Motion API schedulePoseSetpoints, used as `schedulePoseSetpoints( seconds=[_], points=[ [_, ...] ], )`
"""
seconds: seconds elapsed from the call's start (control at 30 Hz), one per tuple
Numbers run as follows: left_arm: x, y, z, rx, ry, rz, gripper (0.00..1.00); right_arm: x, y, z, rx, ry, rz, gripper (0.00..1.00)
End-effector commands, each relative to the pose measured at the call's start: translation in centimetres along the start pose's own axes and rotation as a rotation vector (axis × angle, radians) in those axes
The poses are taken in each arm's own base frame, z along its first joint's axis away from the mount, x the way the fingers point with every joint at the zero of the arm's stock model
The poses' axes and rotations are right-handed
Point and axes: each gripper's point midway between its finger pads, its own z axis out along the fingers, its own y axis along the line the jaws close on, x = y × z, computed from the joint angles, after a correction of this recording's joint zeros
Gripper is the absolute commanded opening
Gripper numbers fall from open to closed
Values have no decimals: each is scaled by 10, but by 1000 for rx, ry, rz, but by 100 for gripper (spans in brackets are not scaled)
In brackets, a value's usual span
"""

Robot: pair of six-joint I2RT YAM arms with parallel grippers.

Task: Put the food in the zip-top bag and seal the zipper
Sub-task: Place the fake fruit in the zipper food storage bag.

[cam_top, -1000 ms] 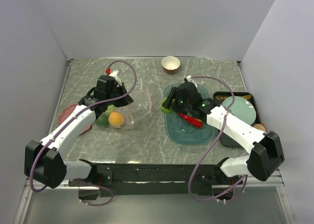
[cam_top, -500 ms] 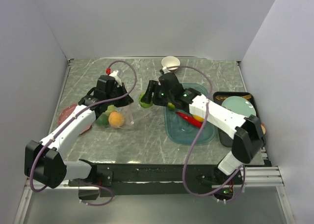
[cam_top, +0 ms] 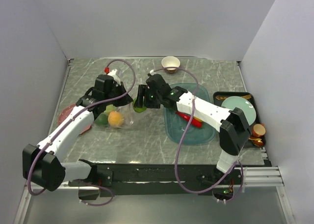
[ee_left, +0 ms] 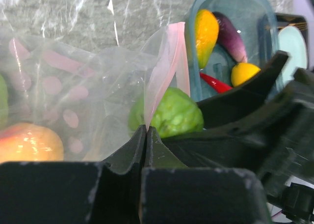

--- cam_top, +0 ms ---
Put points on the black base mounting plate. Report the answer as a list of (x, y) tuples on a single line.
[(148, 179)]

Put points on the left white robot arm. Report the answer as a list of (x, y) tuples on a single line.
[(42, 163)]

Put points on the orange fruit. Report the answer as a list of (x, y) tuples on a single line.
[(115, 119)]

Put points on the pink plate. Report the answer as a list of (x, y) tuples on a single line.
[(65, 113)]

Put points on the clear zip top bag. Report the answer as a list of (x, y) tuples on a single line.
[(124, 110)]

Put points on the light green plate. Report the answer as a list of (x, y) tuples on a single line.
[(243, 104)]

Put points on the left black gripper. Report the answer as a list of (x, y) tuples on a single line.
[(125, 99)]

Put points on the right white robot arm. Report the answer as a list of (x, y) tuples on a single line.
[(232, 125)]

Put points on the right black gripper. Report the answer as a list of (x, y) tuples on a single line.
[(143, 91)]

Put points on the red chili pepper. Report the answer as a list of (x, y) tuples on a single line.
[(186, 117)]

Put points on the dark green avocado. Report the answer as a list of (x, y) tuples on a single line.
[(101, 120)]

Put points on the wooden chopsticks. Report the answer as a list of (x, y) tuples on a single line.
[(249, 96)]

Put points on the teal plastic food tray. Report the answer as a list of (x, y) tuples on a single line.
[(175, 127)]

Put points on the pale green cabbage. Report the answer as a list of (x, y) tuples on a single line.
[(109, 109)]

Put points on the small green lettuce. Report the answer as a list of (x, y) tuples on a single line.
[(138, 109)]

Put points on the beige ceramic bowl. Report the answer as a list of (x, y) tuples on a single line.
[(170, 64)]

